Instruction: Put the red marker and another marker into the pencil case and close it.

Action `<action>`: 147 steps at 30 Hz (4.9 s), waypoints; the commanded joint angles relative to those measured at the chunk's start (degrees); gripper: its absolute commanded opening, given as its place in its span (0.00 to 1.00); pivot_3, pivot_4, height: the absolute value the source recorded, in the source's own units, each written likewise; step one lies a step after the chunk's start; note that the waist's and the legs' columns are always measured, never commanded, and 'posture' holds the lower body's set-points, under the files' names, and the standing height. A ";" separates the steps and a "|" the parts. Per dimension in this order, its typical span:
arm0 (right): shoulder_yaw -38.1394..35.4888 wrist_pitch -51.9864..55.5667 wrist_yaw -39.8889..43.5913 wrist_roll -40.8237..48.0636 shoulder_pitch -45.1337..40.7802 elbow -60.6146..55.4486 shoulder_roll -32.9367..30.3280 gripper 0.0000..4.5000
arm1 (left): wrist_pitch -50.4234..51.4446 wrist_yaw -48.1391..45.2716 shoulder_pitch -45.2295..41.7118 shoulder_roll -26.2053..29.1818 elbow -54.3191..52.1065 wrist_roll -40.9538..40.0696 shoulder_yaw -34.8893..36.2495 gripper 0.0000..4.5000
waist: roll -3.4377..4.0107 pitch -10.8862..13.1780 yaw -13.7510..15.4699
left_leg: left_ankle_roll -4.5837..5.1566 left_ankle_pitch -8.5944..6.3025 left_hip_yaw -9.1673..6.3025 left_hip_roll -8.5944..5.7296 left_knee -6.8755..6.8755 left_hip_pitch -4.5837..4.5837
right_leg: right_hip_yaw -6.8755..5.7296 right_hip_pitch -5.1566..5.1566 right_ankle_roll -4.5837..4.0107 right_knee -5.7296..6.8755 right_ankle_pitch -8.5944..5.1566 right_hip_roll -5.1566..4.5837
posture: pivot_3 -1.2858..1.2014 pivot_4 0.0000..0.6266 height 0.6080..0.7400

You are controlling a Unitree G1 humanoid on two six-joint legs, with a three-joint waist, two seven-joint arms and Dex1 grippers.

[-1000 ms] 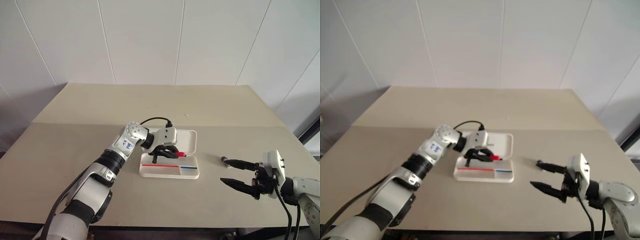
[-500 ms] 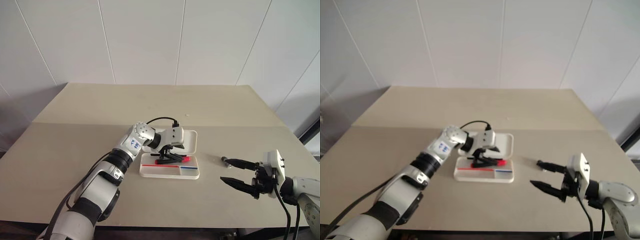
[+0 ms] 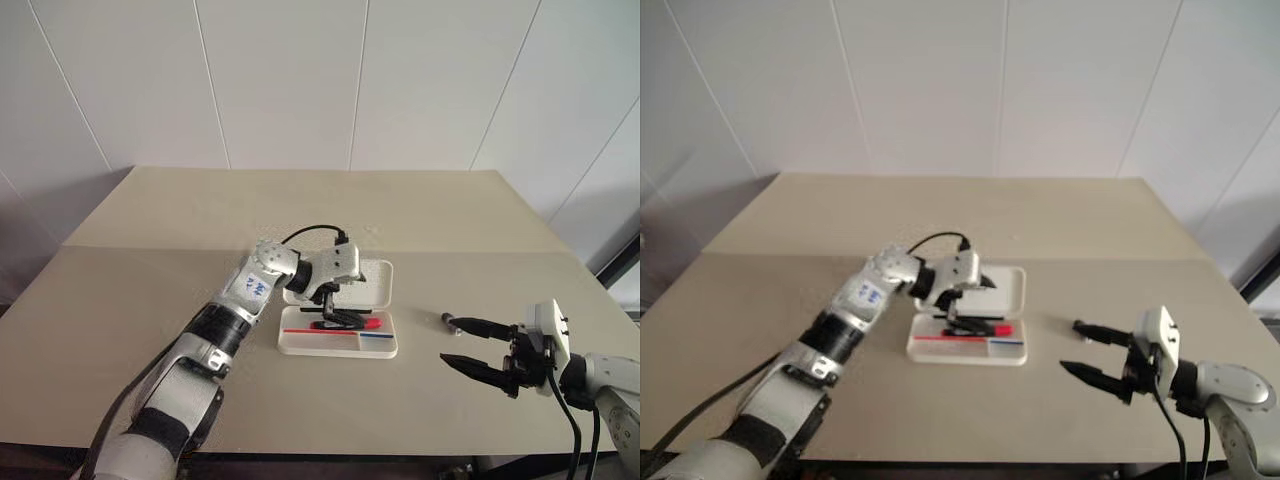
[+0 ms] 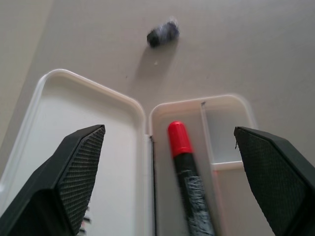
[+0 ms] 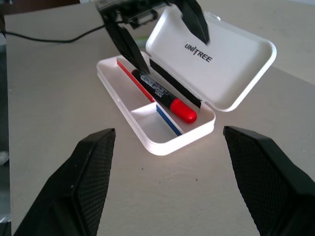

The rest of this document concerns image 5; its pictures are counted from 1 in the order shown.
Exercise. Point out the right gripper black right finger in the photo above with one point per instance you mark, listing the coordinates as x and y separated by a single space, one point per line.
273 186

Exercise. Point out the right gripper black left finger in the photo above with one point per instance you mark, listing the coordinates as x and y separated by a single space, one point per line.
73 191

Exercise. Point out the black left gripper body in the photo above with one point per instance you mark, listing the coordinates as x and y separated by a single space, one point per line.
133 9

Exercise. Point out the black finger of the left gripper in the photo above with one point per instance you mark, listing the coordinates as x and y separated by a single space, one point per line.
195 19
125 46

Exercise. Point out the black marker with red cap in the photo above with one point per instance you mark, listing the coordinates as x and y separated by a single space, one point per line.
169 99

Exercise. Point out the white Unitree pencil case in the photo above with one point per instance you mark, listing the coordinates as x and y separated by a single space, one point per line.
221 73

